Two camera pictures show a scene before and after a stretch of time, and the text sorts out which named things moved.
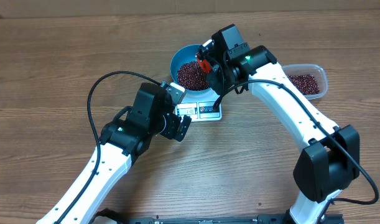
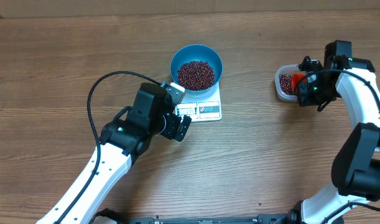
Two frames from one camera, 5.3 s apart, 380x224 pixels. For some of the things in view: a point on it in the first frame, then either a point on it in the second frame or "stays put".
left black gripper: x=170 y=130 stays put
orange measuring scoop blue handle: x=205 y=66 to x=296 y=78
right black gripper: x=217 y=83 to x=304 y=100
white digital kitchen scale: x=199 y=107 stays put
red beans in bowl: x=191 y=76 stays put
